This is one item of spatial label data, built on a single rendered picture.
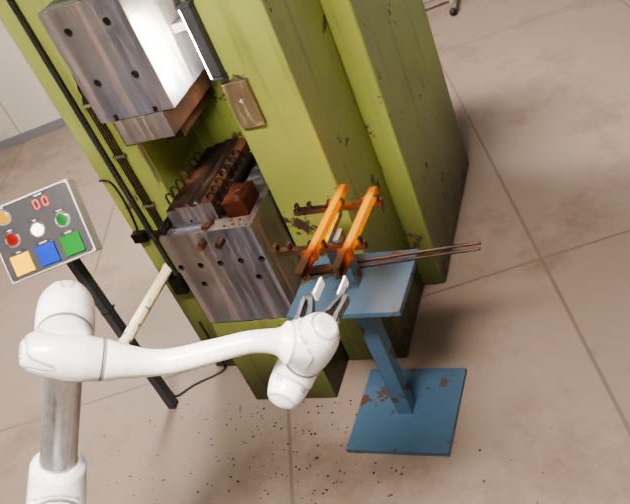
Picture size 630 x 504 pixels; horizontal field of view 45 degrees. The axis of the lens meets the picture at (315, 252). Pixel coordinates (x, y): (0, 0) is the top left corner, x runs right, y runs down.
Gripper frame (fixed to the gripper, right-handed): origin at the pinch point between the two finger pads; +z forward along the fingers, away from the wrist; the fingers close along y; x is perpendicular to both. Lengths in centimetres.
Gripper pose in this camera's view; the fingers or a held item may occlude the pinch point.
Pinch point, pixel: (331, 286)
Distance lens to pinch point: 217.3
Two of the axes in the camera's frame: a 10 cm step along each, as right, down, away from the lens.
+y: 8.9, -0.6, -4.6
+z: 3.1, -6.6, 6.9
